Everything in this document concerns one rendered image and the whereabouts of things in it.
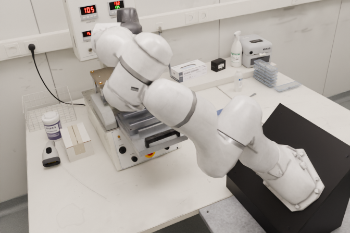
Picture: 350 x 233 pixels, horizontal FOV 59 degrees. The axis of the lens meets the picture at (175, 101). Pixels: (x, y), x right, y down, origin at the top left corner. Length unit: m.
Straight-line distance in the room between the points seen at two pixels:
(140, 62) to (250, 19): 1.82
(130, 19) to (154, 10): 0.94
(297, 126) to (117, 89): 0.70
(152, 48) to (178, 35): 1.48
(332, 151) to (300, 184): 0.16
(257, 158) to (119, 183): 0.68
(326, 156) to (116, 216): 0.80
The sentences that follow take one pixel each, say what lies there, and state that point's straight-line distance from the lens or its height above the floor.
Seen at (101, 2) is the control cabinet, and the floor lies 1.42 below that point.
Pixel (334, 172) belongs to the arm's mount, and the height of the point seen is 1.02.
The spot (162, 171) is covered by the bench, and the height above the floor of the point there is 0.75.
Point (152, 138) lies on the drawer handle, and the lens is 1.22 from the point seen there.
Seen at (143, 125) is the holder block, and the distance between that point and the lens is 1.32.
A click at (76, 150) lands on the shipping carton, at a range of 1.59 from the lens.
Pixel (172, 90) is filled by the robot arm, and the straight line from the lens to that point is 0.73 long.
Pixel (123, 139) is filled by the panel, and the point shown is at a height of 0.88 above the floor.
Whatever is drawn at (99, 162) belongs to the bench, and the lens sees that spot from 1.57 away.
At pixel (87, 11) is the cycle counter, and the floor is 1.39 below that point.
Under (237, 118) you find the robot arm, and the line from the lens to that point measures 0.87.
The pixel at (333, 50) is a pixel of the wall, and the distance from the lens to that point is 3.27.
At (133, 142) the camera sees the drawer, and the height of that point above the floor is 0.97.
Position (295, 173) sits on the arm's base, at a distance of 1.08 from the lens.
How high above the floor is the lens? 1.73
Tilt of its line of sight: 30 degrees down
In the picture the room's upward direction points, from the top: 4 degrees counter-clockwise
